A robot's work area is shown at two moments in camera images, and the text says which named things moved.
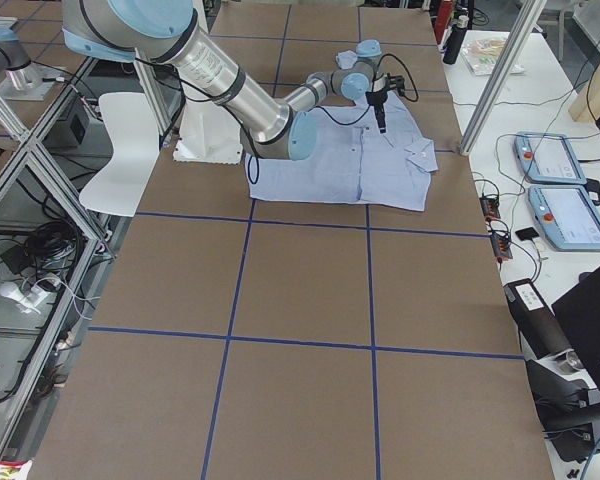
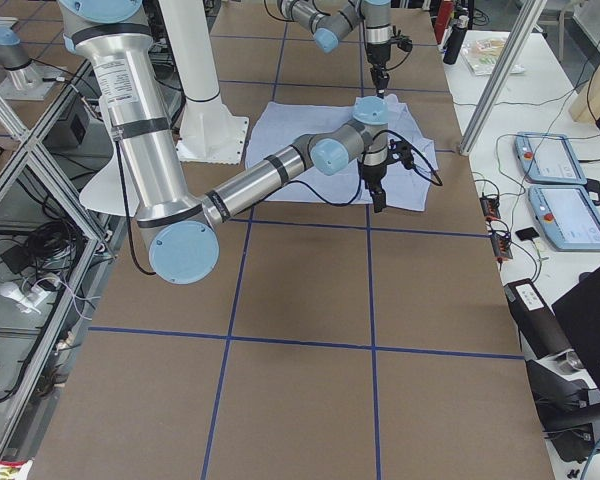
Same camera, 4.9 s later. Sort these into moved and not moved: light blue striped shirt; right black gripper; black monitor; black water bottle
Moved: right black gripper
Not moved: black water bottle; black monitor; light blue striped shirt
